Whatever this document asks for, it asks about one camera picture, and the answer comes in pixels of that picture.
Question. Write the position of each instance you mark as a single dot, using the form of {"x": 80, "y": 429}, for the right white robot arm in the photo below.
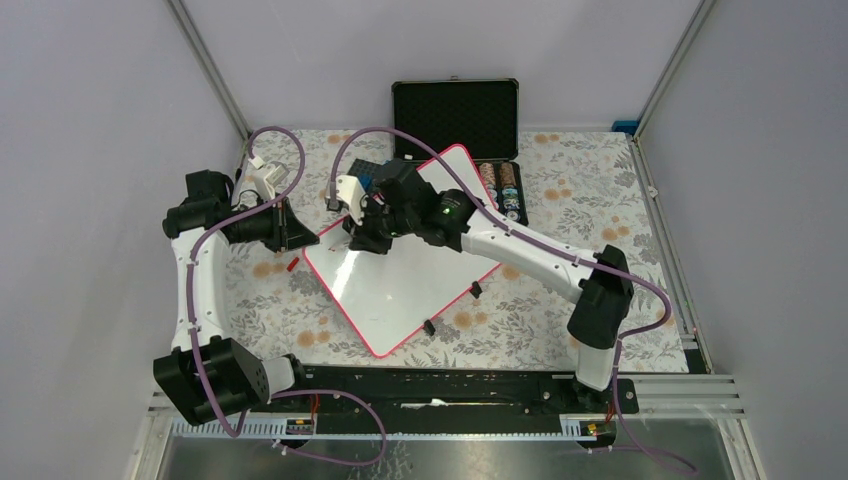
{"x": 598, "y": 284}

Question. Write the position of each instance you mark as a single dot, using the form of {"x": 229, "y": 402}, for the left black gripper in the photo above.
{"x": 288, "y": 232}

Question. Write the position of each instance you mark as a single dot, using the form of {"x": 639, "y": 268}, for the white slotted cable duct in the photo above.
{"x": 339, "y": 427}

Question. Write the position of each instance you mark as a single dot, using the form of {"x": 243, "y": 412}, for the red marker cap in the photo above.
{"x": 293, "y": 263}

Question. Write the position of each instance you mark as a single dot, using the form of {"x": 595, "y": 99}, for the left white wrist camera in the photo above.
{"x": 267, "y": 177}

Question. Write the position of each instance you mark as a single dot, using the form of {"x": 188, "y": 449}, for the black poker chip case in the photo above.
{"x": 481, "y": 115}

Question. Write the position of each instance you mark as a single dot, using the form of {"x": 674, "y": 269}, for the dark grey lego baseplate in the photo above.
{"x": 365, "y": 171}

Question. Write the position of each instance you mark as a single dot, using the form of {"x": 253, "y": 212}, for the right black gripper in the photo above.
{"x": 362, "y": 238}

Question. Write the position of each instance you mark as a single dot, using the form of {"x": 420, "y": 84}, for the black whiteboard clip upper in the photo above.
{"x": 475, "y": 290}

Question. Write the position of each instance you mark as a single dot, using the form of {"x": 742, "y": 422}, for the blue box in corner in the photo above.
{"x": 628, "y": 127}

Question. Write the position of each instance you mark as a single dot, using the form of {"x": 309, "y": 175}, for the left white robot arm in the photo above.
{"x": 208, "y": 374}

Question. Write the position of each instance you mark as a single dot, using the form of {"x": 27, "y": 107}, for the black whiteboard clip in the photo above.
{"x": 475, "y": 290}
{"x": 429, "y": 328}

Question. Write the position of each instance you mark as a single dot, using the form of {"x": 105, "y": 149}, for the pink framed whiteboard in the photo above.
{"x": 387, "y": 298}

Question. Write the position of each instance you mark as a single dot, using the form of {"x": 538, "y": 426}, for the black whiteboard clip lower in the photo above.
{"x": 429, "y": 328}

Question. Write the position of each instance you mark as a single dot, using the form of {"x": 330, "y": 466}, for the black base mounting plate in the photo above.
{"x": 380, "y": 393}

